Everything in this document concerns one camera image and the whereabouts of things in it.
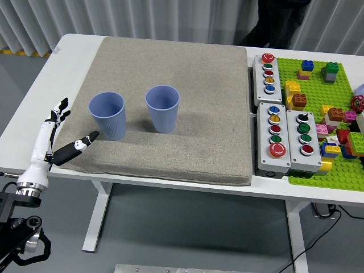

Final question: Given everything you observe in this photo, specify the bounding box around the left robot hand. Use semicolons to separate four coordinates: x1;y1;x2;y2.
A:
16;97;101;190

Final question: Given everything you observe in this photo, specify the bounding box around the blue ribbed plastic cup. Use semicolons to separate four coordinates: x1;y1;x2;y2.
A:
88;91;126;141
145;84;181;134

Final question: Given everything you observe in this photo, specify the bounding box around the white table leg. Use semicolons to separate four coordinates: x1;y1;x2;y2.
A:
285;200;313;273
81;180;114;253

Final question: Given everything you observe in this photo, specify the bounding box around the yellow floor tape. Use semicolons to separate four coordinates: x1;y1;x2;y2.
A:
0;48;52;58

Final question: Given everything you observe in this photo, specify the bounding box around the white pleated curtain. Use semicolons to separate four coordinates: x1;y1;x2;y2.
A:
0;0;364;57

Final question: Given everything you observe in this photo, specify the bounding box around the grey-brown foam mat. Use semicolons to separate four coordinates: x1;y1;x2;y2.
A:
49;36;254;187

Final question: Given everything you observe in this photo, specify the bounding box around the grey five-button control box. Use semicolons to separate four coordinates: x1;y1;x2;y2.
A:
256;102;292;179
251;53;283;106

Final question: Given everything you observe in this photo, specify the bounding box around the brown toy brick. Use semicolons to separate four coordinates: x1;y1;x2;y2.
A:
292;93;308;108

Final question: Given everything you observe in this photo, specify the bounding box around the person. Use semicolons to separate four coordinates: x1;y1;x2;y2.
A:
238;0;312;49

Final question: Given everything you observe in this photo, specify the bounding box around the yellow round toy brick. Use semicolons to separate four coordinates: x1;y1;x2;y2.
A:
316;159;333;176

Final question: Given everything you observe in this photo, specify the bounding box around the green toy brick baseplate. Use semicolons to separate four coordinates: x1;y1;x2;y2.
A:
275;57;364;192

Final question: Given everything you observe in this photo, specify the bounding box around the white toy brick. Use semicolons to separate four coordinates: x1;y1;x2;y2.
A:
325;115;342;127

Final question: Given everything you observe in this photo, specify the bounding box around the red-brown toy brick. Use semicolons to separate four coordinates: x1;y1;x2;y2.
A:
327;107;344;122

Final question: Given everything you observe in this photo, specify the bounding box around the grey toy brick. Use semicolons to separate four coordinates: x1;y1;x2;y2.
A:
321;67;337;84

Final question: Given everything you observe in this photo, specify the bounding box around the red toy brick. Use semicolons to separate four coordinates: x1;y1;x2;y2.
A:
336;128;351;144

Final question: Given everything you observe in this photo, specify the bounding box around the large green toy brick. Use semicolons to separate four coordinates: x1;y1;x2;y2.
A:
346;132;364;151

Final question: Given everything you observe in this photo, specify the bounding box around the red valve handwheel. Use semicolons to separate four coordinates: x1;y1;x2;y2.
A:
350;96;364;113

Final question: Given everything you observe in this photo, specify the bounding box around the grey control box with switch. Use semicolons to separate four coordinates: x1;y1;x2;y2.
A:
286;109;323;174

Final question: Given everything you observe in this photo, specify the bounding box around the black floor cable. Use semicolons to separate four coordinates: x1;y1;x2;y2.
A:
337;204;364;220
272;209;342;273

